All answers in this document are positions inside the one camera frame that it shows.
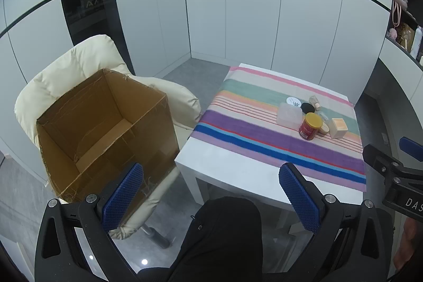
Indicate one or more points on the red jar with yellow lid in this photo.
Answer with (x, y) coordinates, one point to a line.
(309, 130)

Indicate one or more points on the clear oval plastic case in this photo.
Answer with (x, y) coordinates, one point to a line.
(324, 116)

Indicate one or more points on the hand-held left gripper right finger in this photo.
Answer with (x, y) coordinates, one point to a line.
(299, 197)

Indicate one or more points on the white tall bottle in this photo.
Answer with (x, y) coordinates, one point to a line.
(417, 40)

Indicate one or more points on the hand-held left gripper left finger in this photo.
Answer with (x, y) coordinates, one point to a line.
(124, 196)

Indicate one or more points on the beige round container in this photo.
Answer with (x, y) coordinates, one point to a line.
(325, 129)

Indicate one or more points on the pink plush ball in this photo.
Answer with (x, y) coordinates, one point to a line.
(392, 33)

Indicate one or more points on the black round puff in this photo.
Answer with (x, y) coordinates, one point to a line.
(308, 108)

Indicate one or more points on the person's right hand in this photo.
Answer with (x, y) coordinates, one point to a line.
(409, 242)

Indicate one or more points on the brown patterned gift bag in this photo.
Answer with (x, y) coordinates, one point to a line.
(405, 33)

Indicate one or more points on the striped colourful cloth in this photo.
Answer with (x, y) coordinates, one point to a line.
(251, 133)

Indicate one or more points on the cream padded chair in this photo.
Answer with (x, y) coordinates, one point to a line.
(82, 54)

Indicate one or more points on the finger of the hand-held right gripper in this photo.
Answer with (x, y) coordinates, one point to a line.
(380, 156)
(411, 146)

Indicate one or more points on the white table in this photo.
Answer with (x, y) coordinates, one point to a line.
(231, 166)

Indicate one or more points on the beige cube box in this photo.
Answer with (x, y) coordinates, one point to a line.
(338, 128)

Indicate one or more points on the brown cardboard box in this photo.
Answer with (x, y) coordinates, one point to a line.
(99, 110)

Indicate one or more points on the white round compact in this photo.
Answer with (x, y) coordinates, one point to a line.
(293, 101)

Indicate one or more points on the person's leg in black trousers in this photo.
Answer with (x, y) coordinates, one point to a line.
(224, 235)

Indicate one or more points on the clear bottle with pink cap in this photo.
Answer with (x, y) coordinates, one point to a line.
(315, 102)

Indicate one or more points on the wall socket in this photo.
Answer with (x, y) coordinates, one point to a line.
(385, 138)

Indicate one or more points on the clear square plastic box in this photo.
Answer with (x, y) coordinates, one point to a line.
(289, 115)

